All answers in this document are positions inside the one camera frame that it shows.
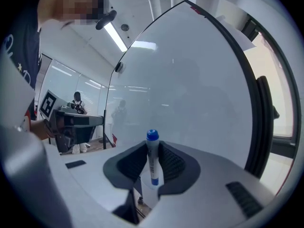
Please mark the person's left hand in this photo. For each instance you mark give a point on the person's left hand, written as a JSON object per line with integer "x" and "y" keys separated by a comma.
{"x": 49, "y": 129}

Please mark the person's left forearm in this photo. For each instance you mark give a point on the person's left forearm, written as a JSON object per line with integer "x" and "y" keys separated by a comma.
{"x": 38, "y": 130}

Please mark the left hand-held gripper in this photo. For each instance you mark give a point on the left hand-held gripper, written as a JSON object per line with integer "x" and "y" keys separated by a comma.
{"x": 51, "y": 103}

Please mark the person's black printed t-shirt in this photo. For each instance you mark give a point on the person's black printed t-shirt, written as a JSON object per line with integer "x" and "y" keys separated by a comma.
{"x": 26, "y": 51}

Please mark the black window frame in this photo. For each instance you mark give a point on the black window frame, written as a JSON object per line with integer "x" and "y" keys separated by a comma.
{"x": 282, "y": 146}

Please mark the white whiteboard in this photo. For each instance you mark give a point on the white whiteboard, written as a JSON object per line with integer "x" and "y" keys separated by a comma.
{"x": 190, "y": 79}

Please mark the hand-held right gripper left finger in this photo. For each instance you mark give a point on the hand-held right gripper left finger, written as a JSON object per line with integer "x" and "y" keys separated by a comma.
{"x": 95, "y": 186}

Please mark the black head camera mount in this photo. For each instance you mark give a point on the black head camera mount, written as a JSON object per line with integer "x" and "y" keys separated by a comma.
{"x": 105, "y": 20}

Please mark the blue-capped whiteboard marker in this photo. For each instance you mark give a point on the blue-capped whiteboard marker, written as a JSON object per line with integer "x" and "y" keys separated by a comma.
{"x": 153, "y": 163}

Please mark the round smoke detector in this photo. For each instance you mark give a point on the round smoke detector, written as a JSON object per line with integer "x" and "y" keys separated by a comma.
{"x": 125, "y": 27}

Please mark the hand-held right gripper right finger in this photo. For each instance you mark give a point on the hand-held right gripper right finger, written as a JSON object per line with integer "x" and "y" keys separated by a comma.
{"x": 209, "y": 198}

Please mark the person's head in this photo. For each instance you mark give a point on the person's head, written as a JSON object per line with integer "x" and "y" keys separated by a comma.
{"x": 71, "y": 3}

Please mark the long ceiling light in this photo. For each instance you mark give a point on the long ceiling light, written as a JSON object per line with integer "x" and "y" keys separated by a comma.
{"x": 116, "y": 37}

